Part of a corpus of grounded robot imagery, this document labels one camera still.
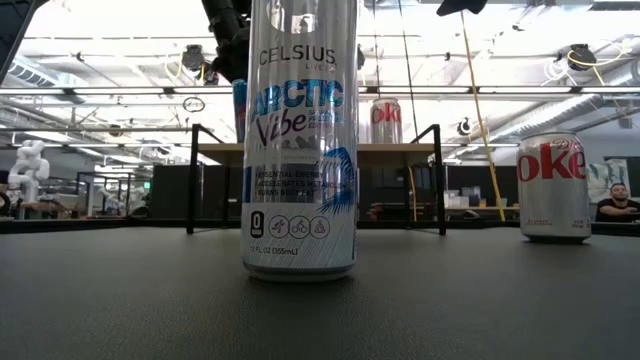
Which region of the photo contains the leaf pattern wall picture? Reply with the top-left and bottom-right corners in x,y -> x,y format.
587,158 -> 631,204

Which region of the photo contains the Celsius Arctic Vibe can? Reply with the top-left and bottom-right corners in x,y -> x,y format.
240,0 -> 359,284

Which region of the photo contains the Diet Coke can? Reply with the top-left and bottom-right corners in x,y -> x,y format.
515,130 -> 593,245
369,97 -> 404,145

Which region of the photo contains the person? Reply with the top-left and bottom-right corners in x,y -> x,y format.
594,182 -> 640,224

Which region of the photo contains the black aluminium rig frame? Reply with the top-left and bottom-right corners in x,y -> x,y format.
0,217 -> 640,236

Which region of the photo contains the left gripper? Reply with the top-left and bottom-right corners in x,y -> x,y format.
208,24 -> 251,85

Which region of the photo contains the black partition panel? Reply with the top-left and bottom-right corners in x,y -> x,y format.
149,163 -> 520,222

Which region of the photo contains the black frame robot cell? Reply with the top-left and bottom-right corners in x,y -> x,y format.
74,171 -> 154,219

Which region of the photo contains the black hanging cable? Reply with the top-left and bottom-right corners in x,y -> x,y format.
397,0 -> 421,139

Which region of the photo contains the yellow extension cable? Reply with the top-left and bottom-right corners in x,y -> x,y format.
458,9 -> 507,222

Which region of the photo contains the blue silver Red Bull can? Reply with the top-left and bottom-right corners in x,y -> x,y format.
231,78 -> 249,145

